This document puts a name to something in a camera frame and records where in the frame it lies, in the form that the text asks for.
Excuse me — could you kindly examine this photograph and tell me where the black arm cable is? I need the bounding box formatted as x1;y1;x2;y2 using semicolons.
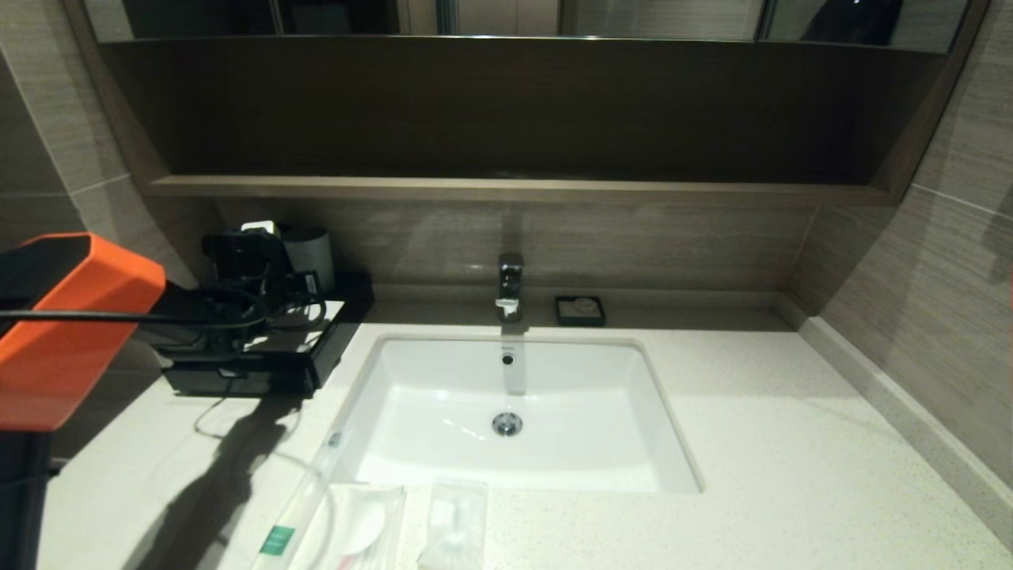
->
0;289;327;333

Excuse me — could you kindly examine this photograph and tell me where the grey plastic cup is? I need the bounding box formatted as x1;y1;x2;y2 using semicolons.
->
283;225;336;295

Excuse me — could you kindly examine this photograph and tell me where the clear packet with cotton swabs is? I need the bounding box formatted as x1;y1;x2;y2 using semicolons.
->
417;479;490;570

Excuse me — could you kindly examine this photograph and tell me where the toothbrush packet with green label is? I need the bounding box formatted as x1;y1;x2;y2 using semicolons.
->
253;431;349;570

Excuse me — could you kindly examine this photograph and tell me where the chrome faucet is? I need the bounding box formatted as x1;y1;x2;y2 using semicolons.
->
496;254;525;324

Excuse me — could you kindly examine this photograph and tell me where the black soap dish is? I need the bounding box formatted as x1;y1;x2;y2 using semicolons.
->
555;296;606;329

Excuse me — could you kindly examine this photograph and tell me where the clear packet with white disc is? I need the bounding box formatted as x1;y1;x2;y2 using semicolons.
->
289;483;408;570

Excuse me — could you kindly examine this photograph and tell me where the white sink basin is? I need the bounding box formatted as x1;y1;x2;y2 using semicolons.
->
332;336;704;493

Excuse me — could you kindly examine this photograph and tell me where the black amenity drawer box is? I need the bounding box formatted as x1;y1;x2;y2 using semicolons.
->
162;273;377;397

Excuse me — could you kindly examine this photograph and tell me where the wall mirror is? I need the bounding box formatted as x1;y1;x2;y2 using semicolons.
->
83;0;970;56

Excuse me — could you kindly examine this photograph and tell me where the brown wooden shelf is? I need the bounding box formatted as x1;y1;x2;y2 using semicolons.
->
146;176;891;208

